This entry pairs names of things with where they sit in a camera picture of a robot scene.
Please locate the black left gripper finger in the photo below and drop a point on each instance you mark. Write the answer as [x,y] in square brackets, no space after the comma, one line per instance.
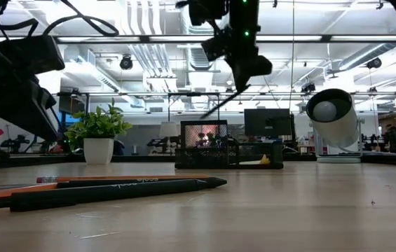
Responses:
[26,117]
[19,89]

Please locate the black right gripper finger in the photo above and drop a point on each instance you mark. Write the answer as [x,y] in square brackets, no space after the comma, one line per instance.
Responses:
[262,66]
[243,75]

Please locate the black mesh desk organizer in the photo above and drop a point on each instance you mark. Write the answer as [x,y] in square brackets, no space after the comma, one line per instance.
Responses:
[201,157]

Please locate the black computer monitor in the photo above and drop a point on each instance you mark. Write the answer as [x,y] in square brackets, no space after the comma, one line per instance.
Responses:
[267,122]

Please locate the green plant in white pot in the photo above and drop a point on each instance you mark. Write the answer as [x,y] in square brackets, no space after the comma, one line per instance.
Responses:
[97,148]

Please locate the white shade table lamp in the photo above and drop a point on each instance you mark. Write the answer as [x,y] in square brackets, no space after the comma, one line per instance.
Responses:
[168,129]

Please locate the white cylinder lamp on stand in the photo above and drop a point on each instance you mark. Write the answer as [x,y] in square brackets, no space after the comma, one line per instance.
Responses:
[339,129]

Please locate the person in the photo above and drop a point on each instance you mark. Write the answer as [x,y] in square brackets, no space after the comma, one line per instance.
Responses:
[395,138]

